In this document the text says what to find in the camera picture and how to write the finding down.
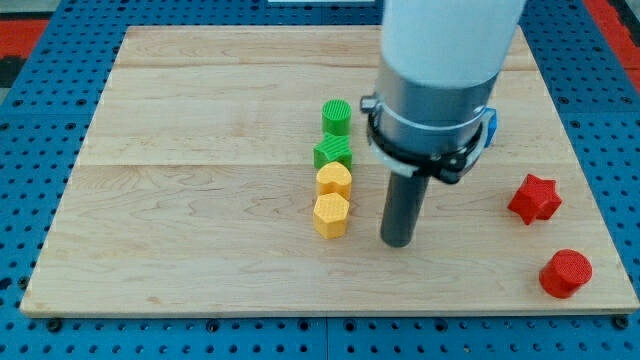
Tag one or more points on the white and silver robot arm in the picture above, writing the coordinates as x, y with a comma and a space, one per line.
440, 59

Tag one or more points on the blue block behind arm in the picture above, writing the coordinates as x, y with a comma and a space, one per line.
492, 126

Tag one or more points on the yellow heart block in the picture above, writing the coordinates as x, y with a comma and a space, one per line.
334, 177

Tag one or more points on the green star block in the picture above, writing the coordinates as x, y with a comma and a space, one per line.
333, 148

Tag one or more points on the yellow hexagon block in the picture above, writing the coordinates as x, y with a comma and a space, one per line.
330, 215

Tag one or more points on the green cylinder block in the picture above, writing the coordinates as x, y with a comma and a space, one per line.
336, 117

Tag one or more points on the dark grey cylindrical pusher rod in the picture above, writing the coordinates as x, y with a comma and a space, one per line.
404, 199

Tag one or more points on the light wooden board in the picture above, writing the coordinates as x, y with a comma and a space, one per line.
193, 192

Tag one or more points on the red star block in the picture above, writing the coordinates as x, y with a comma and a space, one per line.
535, 199

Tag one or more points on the red cylinder block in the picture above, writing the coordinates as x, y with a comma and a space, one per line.
565, 273

